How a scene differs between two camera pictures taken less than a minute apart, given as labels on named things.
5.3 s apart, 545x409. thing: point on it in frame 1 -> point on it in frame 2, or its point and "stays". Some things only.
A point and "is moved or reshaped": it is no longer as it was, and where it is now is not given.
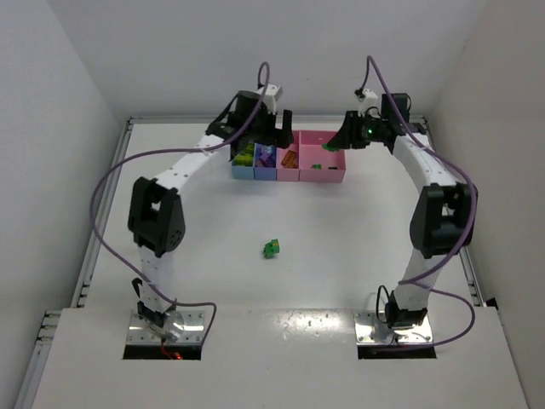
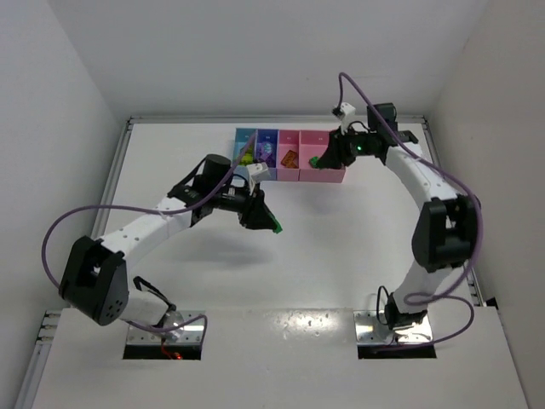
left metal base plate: [180, 327] stays
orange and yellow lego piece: [290, 160] stays
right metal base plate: [369, 330] stays
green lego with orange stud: [271, 248] -> [278, 226]
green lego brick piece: [329, 148] is moved or reshaped
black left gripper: [267, 134] -> [249, 208]
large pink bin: [318, 164] stays
